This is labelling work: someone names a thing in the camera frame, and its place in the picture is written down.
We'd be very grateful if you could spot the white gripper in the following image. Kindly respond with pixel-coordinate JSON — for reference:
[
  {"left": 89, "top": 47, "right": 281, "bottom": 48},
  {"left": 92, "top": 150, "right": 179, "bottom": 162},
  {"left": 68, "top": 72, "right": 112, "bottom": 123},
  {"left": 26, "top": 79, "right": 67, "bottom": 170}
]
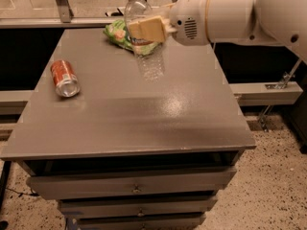
[{"left": 128, "top": 0, "right": 209, "bottom": 46}]

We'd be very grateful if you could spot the clear plastic water bottle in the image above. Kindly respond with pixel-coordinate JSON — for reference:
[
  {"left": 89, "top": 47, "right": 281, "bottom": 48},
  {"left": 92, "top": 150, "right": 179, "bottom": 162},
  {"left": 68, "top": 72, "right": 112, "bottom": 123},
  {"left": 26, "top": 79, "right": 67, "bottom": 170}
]
[{"left": 124, "top": 0, "right": 165, "bottom": 81}]

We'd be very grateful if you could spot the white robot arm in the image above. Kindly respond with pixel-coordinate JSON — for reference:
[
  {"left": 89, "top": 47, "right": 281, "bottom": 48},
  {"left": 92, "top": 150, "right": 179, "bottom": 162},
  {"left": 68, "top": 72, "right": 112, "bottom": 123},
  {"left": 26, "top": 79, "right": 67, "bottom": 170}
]
[{"left": 127, "top": 0, "right": 307, "bottom": 62}]

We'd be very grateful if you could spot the green chip bag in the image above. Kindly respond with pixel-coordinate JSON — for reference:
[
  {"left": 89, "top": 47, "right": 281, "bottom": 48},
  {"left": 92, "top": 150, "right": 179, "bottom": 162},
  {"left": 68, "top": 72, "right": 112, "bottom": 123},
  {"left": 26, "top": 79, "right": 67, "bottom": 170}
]
[{"left": 104, "top": 19, "right": 159, "bottom": 56}]

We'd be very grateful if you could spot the orange soda can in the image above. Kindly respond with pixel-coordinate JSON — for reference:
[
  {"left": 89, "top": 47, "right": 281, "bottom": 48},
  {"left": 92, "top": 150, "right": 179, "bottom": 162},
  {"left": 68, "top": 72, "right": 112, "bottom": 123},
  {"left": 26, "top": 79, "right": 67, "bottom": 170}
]
[{"left": 50, "top": 59, "right": 80, "bottom": 98}]

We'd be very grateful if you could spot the grey drawer cabinet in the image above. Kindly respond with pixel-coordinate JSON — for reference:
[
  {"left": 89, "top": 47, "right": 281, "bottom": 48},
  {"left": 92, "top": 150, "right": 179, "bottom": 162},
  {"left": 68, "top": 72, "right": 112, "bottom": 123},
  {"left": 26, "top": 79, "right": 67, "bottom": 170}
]
[{"left": 1, "top": 29, "right": 255, "bottom": 230}]

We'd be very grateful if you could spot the metal railing frame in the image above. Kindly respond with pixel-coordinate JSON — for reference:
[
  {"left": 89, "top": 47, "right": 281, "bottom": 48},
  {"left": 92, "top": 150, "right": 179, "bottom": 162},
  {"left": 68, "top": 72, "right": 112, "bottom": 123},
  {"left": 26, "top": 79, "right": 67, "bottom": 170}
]
[{"left": 0, "top": 0, "right": 180, "bottom": 30}]

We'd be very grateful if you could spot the black floor cable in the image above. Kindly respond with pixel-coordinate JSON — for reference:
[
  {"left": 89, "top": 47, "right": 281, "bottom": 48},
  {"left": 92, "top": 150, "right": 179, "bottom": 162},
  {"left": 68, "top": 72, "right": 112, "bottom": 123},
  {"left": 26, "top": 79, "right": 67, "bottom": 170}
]
[{"left": 5, "top": 186, "right": 40, "bottom": 198}]

